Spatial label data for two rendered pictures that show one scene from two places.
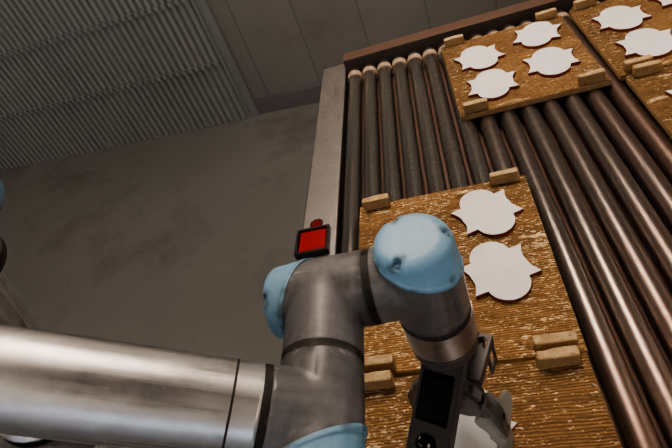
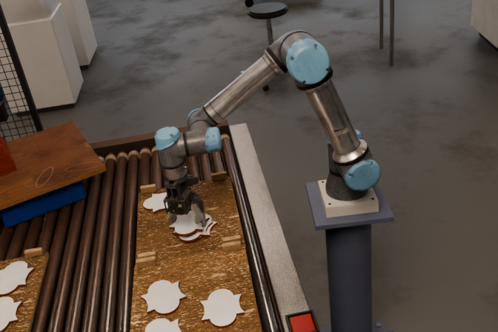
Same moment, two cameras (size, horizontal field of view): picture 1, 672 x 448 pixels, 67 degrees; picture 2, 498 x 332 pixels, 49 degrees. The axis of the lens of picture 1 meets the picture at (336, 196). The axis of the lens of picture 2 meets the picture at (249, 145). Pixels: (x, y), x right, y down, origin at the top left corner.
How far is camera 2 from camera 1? 1.84 m
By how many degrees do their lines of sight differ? 110
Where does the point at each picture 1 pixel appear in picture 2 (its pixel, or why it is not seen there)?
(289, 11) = not seen: outside the picture
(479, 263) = (173, 299)
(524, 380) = (164, 253)
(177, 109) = not seen: outside the picture
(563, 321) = (139, 276)
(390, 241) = (172, 130)
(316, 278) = (198, 129)
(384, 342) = (230, 260)
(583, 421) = (146, 243)
